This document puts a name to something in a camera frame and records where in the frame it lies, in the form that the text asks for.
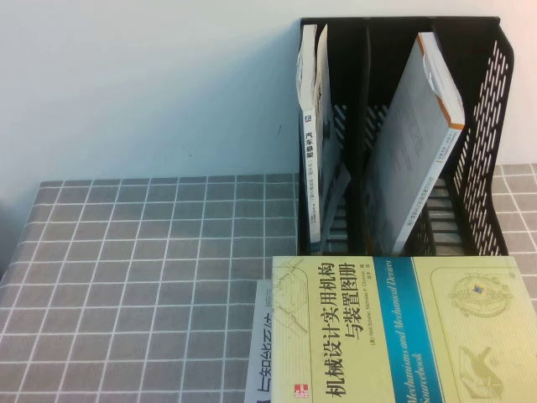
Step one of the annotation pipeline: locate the yellow-green mechanical design book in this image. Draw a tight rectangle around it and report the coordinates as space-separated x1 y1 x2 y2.
271 254 537 403

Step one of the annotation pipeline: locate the white book blue spine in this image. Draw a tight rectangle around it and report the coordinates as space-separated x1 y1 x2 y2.
296 24 352 256

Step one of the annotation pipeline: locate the white intelligent systems book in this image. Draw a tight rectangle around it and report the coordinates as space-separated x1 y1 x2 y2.
244 280 275 403

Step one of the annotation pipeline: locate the white book orange stripe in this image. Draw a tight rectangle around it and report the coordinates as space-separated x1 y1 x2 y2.
361 32 467 256

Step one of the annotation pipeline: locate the black plastic book stand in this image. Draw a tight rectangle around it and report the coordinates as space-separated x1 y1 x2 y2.
298 16 515 258

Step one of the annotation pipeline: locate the grey checked tablecloth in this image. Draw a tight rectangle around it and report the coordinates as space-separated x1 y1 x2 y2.
0 163 537 403

